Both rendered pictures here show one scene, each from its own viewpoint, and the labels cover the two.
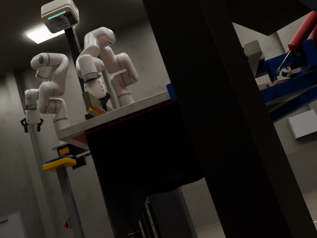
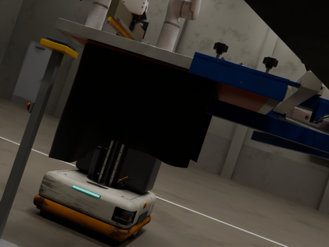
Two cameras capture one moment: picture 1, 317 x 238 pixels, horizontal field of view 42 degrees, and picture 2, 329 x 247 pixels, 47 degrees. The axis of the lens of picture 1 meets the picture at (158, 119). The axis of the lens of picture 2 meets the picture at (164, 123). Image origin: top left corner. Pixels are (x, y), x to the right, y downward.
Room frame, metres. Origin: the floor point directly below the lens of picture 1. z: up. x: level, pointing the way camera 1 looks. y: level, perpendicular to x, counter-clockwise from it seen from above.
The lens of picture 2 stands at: (0.35, -0.15, 0.75)
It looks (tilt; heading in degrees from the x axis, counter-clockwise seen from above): 1 degrees up; 5
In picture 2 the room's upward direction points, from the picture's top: 19 degrees clockwise
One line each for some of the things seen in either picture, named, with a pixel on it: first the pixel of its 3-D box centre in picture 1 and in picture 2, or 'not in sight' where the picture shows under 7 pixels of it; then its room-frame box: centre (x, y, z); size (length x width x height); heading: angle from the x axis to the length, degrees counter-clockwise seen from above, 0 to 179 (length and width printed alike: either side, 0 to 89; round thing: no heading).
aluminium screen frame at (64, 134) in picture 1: (159, 116); (176, 73); (1.85, -0.01, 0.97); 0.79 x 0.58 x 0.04; 85
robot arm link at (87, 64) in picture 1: (92, 67); not in sight; (1.91, 0.23, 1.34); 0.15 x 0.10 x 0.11; 170
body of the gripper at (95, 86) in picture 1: (95, 89); (135, 1); (1.88, 0.25, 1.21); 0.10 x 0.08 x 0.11; 85
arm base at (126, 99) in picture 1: (129, 109); (167, 40); (2.43, 0.15, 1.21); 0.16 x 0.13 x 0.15; 172
